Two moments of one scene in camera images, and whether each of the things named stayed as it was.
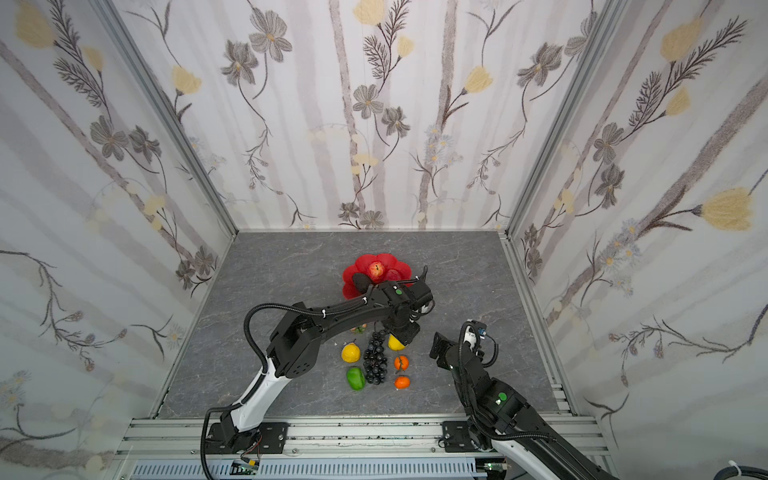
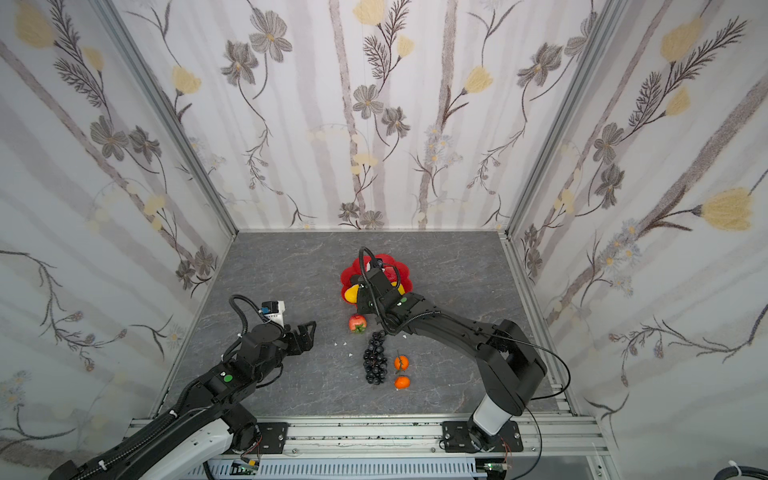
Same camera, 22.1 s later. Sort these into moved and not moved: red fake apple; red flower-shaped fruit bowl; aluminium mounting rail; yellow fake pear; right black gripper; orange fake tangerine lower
Moved: yellow fake pear; right black gripper
Not moved: orange fake tangerine lower; red flower-shaped fruit bowl; aluminium mounting rail; red fake apple
